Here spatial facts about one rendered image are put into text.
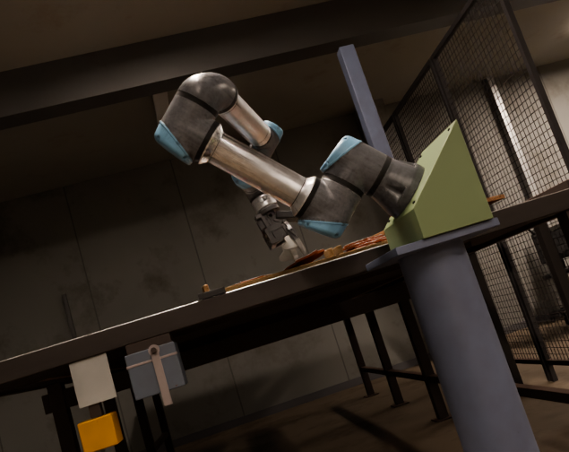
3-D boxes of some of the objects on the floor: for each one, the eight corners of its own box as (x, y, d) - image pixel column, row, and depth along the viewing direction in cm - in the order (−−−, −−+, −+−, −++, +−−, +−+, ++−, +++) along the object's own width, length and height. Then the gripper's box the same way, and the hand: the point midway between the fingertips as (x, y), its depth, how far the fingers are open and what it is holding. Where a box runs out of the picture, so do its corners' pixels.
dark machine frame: (624, 398, 293) (544, 195, 310) (550, 424, 288) (473, 216, 305) (429, 375, 584) (393, 270, 601) (391, 387, 579) (356, 282, 596)
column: (680, 593, 131) (530, 204, 145) (521, 665, 124) (379, 249, 138) (574, 542, 168) (462, 237, 182) (447, 595, 161) (341, 273, 175)
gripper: (252, 226, 208) (280, 278, 203) (255, 205, 190) (287, 262, 185) (275, 215, 210) (304, 266, 205) (280, 194, 192) (312, 249, 187)
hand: (304, 260), depth 196 cm, fingers open, 14 cm apart
